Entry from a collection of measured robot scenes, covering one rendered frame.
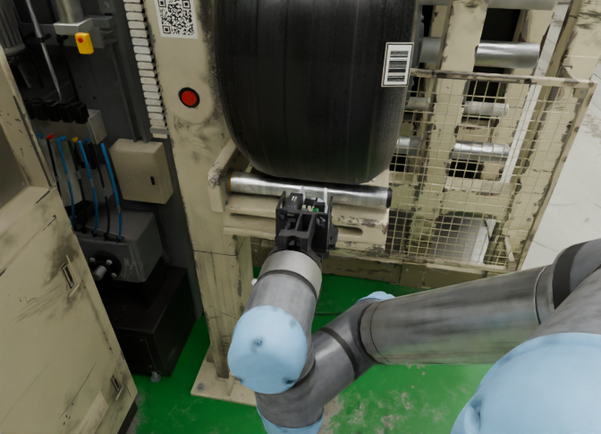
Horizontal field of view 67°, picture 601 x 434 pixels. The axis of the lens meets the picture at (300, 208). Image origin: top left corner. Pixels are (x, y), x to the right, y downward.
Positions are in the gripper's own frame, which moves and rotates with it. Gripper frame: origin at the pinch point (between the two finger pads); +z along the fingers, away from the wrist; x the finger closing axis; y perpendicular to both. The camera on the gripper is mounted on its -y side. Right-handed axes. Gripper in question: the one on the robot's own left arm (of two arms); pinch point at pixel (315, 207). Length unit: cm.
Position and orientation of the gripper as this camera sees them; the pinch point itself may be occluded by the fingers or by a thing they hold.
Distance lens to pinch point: 74.8
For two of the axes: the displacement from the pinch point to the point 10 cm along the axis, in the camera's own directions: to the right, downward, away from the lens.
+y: 0.2, -8.6, -5.1
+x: -9.8, -1.1, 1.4
